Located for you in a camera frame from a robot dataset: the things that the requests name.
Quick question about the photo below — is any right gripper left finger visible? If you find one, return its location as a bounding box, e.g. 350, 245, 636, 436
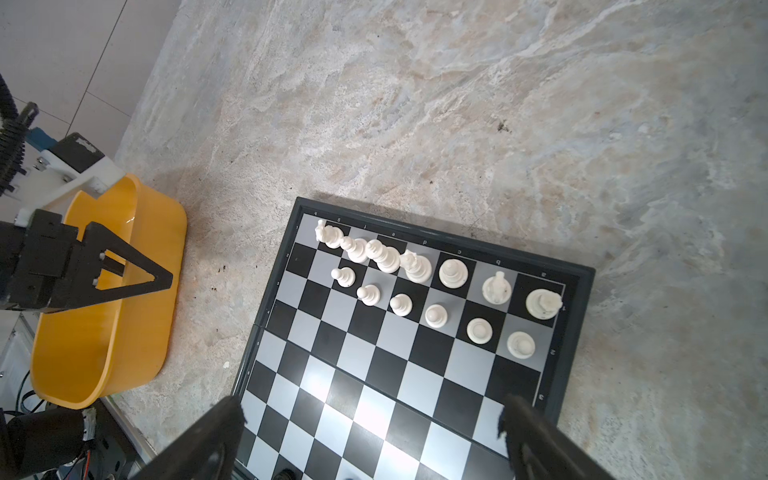
133, 396, 245, 480

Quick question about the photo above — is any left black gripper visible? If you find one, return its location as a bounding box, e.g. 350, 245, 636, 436
1, 209, 174, 313

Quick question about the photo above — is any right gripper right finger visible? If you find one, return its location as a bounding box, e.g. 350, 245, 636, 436
497, 394, 614, 480

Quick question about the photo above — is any yellow plastic tray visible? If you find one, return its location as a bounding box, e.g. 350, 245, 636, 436
30, 174, 187, 409

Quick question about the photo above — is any black white chess board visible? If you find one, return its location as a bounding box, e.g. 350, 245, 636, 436
235, 198, 595, 479

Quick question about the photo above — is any white chess pawn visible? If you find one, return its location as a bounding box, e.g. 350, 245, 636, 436
466, 318, 493, 345
424, 303, 448, 329
507, 331, 536, 360

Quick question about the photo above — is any white chess rook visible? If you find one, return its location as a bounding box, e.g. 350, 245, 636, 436
525, 289, 563, 321

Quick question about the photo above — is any white chess king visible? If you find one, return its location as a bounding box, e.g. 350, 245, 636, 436
481, 271, 512, 305

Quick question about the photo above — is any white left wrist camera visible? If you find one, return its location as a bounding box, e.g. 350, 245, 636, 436
11, 129, 126, 227

